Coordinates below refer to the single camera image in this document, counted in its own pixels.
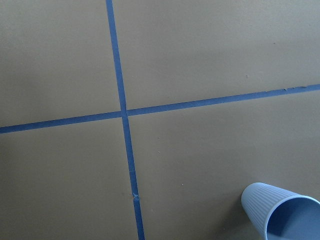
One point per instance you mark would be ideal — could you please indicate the light blue ribbed cup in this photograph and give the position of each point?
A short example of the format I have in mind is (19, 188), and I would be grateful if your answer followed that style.
(280, 214)

